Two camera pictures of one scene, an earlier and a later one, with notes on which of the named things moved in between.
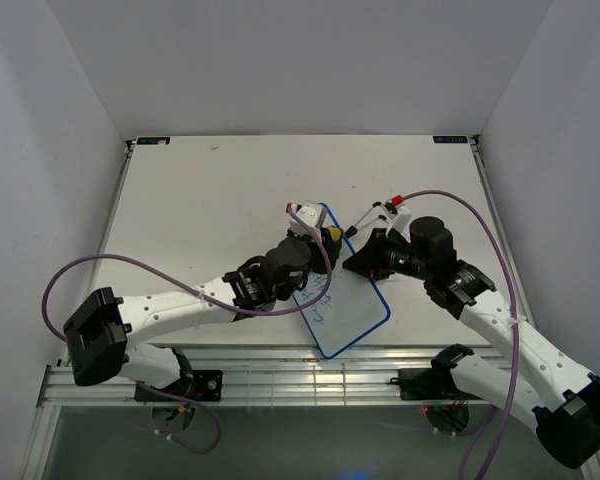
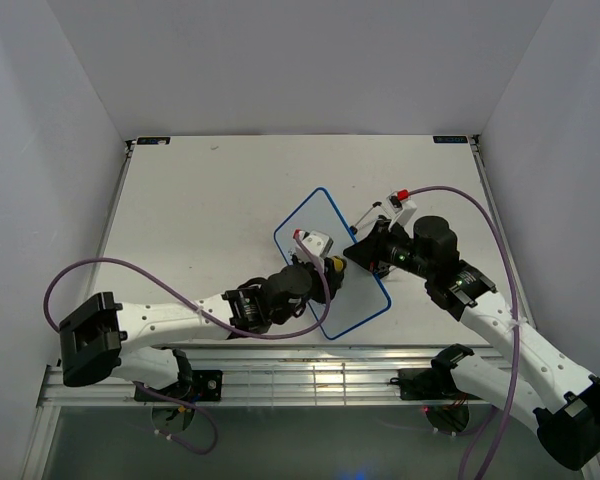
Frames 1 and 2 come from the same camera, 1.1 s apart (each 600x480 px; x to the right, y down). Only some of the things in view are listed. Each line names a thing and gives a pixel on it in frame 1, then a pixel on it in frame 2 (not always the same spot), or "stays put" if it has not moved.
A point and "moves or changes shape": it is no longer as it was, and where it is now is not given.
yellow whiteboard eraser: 335,233 moves or changes shape
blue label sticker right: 450,139 stays put
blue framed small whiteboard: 351,307 moves or changes shape
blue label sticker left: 153,140 stays put
